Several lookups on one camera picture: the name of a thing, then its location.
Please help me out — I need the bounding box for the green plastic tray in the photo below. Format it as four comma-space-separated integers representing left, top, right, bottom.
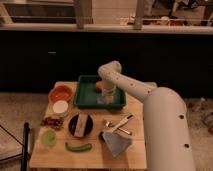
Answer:
74, 75, 126, 110

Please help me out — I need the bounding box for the blue sponge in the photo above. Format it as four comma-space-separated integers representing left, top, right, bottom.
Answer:
97, 95, 106, 104

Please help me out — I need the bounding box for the green chili pepper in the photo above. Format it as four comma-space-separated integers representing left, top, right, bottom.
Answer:
65, 142, 92, 152

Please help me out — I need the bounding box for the tan wooden block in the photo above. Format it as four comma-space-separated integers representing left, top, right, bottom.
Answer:
74, 114, 88, 138

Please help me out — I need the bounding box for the light green cup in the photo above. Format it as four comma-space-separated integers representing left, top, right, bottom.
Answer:
41, 129, 56, 147

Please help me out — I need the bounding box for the red tomato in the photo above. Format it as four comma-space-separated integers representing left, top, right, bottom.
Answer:
95, 81, 102, 92

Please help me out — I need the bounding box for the dark round plate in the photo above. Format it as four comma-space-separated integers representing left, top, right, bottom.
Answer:
68, 114, 93, 138

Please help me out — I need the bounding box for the white round cup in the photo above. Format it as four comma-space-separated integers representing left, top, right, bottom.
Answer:
52, 100, 68, 117

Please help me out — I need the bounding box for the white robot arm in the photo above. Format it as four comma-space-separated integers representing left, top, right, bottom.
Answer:
98, 61, 196, 171

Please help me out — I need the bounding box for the black chair frame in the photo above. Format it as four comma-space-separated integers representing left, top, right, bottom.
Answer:
21, 122, 30, 171

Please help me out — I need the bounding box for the orange bowl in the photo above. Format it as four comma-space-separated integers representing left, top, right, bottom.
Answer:
48, 85, 72, 102

